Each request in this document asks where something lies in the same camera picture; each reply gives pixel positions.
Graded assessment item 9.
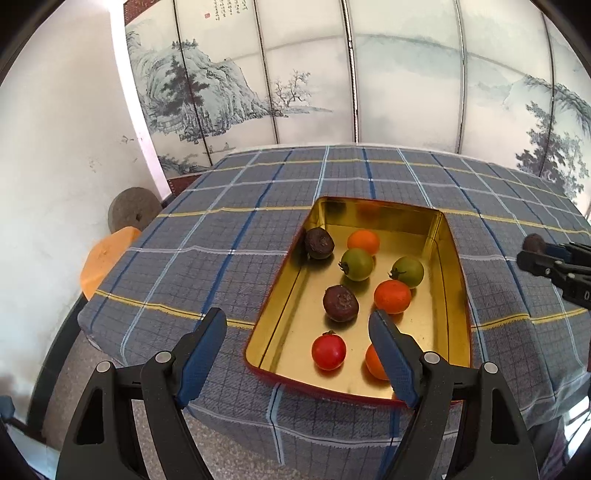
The landscape painting folding screen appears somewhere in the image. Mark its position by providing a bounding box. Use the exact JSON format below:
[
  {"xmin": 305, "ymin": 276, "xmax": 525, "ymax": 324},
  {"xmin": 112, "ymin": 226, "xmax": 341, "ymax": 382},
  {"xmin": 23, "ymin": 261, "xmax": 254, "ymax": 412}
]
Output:
[{"xmin": 124, "ymin": 0, "xmax": 591, "ymax": 217}]

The blue plaid tablecloth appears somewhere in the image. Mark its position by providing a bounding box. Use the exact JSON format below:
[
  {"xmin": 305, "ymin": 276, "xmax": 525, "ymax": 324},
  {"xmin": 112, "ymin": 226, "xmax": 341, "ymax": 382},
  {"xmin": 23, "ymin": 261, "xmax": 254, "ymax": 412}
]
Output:
[{"xmin": 78, "ymin": 145, "xmax": 591, "ymax": 467}]

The large orange tangerine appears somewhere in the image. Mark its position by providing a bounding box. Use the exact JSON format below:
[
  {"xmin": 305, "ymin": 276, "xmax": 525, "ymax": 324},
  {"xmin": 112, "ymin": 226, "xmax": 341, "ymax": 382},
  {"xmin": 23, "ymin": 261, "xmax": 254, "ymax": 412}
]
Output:
[{"xmin": 373, "ymin": 280, "xmax": 413, "ymax": 315}]

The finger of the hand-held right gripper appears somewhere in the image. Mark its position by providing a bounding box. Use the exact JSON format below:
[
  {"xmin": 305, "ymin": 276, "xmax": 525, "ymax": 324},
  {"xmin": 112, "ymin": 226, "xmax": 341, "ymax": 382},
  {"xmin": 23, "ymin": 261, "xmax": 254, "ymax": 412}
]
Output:
[
  {"xmin": 545, "ymin": 242, "xmax": 591, "ymax": 283},
  {"xmin": 516, "ymin": 249, "xmax": 574, "ymax": 289}
]

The round grey millstone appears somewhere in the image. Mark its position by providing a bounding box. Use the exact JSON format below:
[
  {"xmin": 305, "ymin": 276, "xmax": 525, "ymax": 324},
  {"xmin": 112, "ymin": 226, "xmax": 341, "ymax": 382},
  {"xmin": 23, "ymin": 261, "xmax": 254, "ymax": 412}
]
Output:
[{"xmin": 108, "ymin": 187, "xmax": 162, "ymax": 234}]

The wrinkled dark purple passion fruit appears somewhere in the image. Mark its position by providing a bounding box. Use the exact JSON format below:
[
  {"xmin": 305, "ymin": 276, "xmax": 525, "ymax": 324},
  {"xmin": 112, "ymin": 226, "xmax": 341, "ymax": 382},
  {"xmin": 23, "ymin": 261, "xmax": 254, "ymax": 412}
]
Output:
[
  {"xmin": 322, "ymin": 285, "xmax": 360, "ymax": 322},
  {"xmin": 304, "ymin": 227, "xmax": 335, "ymax": 260}
]

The red tomato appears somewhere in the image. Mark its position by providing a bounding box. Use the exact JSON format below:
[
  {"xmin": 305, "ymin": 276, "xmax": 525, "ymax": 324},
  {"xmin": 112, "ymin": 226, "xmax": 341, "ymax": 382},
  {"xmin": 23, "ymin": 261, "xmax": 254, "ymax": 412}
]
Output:
[{"xmin": 311, "ymin": 330, "xmax": 347, "ymax": 371}]

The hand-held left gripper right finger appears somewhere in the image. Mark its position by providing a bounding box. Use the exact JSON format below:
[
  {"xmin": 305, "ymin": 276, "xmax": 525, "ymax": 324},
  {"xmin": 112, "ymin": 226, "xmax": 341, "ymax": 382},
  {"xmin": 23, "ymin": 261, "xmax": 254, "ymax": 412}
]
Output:
[{"xmin": 368, "ymin": 309, "xmax": 540, "ymax": 480}]

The orange plastic stool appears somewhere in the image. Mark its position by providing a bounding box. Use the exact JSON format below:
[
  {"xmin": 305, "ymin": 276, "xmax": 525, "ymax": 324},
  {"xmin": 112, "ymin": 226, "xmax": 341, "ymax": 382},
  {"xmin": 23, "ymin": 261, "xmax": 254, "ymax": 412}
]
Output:
[{"xmin": 79, "ymin": 226, "xmax": 141, "ymax": 301}]

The small orange tangerine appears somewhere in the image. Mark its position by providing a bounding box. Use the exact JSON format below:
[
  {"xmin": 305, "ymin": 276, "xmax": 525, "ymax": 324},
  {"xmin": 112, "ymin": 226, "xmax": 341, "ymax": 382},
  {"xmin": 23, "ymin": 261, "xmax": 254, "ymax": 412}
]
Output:
[
  {"xmin": 347, "ymin": 230, "xmax": 380, "ymax": 256},
  {"xmin": 365, "ymin": 343, "xmax": 391, "ymax": 381}
]

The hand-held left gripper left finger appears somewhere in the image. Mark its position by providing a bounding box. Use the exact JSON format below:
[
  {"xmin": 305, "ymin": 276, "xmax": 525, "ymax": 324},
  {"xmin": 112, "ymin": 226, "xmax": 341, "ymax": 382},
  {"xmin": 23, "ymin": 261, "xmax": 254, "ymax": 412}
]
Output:
[{"xmin": 55, "ymin": 307, "xmax": 228, "ymax": 480}]

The dark board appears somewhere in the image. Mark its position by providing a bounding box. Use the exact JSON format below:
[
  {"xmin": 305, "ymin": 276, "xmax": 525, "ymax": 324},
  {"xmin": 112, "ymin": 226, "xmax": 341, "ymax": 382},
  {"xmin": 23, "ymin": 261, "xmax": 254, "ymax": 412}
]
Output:
[{"xmin": 27, "ymin": 298, "xmax": 89, "ymax": 445}]

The green round fruit with stem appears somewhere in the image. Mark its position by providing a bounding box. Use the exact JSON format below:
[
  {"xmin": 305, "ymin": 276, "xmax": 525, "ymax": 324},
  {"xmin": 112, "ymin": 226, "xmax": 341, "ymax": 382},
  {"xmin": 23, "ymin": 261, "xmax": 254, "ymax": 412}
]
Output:
[
  {"xmin": 338, "ymin": 248, "xmax": 375, "ymax": 282},
  {"xmin": 389, "ymin": 256, "xmax": 425, "ymax": 289}
]

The gold rectangular metal tin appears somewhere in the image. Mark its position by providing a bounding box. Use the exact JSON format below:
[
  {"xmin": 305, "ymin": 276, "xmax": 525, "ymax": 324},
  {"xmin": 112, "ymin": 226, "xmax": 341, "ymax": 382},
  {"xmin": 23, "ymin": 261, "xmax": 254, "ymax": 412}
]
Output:
[{"xmin": 244, "ymin": 196, "xmax": 472, "ymax": 408}]

